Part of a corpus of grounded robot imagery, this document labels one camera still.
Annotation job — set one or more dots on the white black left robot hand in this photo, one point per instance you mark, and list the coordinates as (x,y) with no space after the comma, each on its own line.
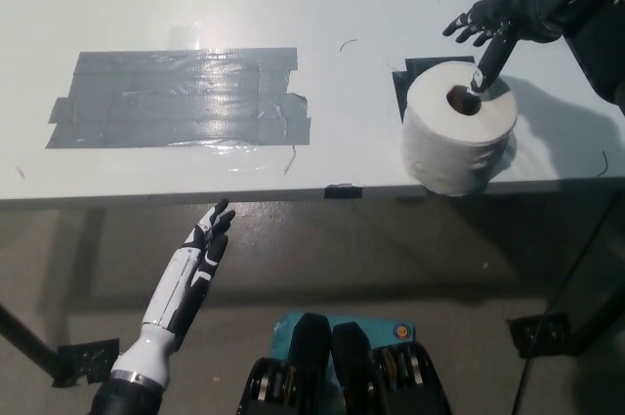
(168,298)

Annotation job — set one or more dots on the clear tape sheet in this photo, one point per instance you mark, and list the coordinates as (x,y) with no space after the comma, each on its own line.
(146,157)

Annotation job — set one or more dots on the black tape square patch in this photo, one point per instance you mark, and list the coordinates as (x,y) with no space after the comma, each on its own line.
(407,75)

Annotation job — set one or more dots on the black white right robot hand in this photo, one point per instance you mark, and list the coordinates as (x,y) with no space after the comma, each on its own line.
(527,10)

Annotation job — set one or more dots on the black teal robot torso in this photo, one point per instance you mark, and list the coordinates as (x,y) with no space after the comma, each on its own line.
(342,366)

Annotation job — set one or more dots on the black table leg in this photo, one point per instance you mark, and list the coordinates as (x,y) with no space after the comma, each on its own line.
(600,332)
(27,339)

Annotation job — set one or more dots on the grey duct tape patch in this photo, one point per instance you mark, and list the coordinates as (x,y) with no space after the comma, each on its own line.
(171,100)

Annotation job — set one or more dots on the white toilet paper roll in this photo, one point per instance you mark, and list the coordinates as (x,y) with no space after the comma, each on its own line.
(439,151)

